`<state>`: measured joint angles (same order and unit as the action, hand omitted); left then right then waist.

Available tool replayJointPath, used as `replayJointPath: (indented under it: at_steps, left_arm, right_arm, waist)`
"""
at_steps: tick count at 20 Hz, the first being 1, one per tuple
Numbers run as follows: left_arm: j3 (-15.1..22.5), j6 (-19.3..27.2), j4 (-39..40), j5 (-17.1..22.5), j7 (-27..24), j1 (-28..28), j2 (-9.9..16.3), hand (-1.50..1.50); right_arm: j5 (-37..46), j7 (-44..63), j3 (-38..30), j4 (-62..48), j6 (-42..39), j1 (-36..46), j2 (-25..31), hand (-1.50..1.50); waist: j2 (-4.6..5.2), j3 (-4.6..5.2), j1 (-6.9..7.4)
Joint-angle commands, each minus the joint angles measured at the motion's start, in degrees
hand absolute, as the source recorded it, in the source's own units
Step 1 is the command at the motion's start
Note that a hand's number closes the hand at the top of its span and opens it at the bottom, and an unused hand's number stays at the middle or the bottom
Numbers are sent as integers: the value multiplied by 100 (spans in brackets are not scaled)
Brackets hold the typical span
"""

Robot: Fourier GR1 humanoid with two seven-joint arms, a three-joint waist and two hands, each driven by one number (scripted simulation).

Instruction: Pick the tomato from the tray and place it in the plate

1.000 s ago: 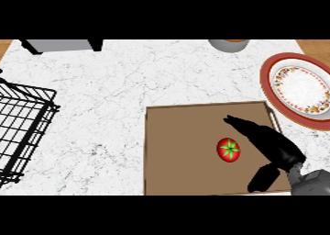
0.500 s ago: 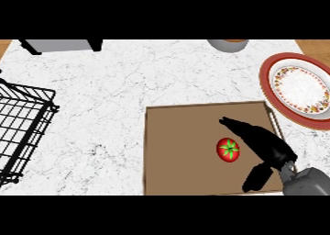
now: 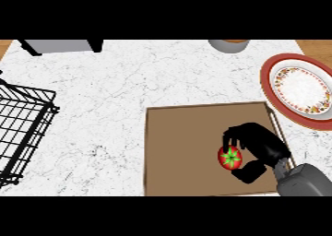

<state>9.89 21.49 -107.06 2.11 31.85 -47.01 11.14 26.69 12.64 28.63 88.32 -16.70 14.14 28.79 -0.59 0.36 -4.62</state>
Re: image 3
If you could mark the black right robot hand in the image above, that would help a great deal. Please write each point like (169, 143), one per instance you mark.
(258, 139)

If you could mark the red tomato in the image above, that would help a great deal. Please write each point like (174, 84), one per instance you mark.
(230, 157)

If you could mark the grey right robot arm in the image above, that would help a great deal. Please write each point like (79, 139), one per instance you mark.
(304, 182)

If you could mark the brown wooden tray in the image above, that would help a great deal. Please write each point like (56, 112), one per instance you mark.
(186, 147)

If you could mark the red rimmed floral plate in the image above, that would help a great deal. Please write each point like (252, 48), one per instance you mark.
(304, 89)

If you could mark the grey round pot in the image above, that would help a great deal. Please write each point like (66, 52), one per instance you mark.
(228, 45)

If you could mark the grey appliance with black legs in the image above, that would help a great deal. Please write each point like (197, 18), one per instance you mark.
(62, 46)

